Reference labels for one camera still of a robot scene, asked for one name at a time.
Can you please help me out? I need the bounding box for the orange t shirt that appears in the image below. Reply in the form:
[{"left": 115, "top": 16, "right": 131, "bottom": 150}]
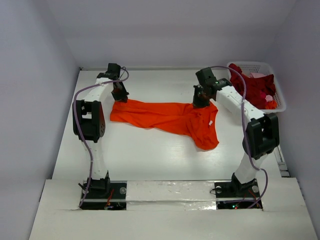
[{"left": 109, "top": 99, "right": 219, "bottom": 151}]

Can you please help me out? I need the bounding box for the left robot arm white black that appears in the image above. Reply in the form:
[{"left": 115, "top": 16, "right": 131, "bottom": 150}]
[{"left": 72, "top": 63, "right": 129, "bottom": 198}]

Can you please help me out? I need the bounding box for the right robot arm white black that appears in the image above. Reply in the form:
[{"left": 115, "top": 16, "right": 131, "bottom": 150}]
[{"left": 192, "top": 67, "right": 280, "bottom": 198}]

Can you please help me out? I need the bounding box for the pink garment in basket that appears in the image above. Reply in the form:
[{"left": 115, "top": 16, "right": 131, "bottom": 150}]
[{"left": 249, "top": 72, "right": 265, "bottom": 79}]

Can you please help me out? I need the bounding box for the dark red t shirt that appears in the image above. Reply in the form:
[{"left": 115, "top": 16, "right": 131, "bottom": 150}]
[{"left": 228, "top": 63, "right": 276, "bottom": 110}]

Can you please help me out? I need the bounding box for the white plastic basket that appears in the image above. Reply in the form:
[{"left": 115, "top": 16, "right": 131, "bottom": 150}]
[{"left": 226, "top": 61, "right": 287, "bottom": 113}]

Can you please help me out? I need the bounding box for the small orange garment in basket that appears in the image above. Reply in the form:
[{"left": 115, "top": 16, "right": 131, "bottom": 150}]
[{"left": 265, "top": 100, "right": 278, "bottom": 110}]

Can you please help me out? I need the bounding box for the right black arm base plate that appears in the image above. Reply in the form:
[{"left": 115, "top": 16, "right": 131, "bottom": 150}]
[{"left": 210, "top": 180, "right": 263, "bottom": 210}]

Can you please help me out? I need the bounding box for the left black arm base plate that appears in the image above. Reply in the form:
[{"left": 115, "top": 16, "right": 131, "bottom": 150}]
[{"left": 80, "top": 181, "right": 127, "bottom": 211}]

